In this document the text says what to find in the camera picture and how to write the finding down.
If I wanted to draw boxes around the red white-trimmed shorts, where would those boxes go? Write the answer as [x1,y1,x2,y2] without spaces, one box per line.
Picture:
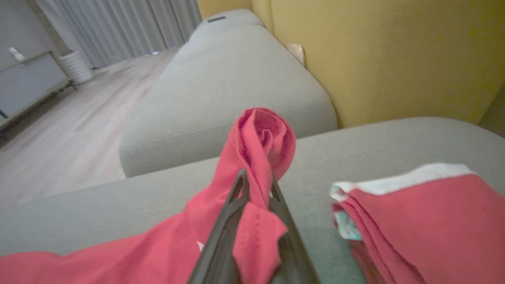
[329,163,505,284]

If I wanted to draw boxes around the long grey sofa seat cushion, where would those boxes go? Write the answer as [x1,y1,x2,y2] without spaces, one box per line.
[119,24,339,178]

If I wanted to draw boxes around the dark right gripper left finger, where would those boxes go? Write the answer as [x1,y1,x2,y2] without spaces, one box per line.
[187,168,251,284]

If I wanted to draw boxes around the small beige cloth piece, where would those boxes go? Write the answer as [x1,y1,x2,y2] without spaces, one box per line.
[286,43,306,66]

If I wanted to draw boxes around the red white basketball jersey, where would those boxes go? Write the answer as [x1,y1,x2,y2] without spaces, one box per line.
[0,107,297,284]

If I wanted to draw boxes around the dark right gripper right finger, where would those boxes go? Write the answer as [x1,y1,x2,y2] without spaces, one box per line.
[267,175,321,284]

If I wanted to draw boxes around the grey low cabinet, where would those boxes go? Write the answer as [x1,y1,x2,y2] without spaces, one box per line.
[0,50,76,131]

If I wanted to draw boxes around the short grey sofa seat cushion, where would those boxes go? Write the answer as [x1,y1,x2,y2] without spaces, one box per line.
[188,9,266,41]

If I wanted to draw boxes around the small yellow sofa back cushion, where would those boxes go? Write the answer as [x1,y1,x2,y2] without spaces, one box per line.
[251,0,275,34]
[196,0,254,19]

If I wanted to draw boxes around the large yellow sofa back cushion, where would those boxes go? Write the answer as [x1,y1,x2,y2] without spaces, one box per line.
[260,0,505,129]

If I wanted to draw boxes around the grey pleated curtain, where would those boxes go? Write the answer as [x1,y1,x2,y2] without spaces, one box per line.
[35,0,203,70]

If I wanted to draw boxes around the white ribbed bin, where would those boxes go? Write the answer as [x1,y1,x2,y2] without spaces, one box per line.
[58,50,95,85]

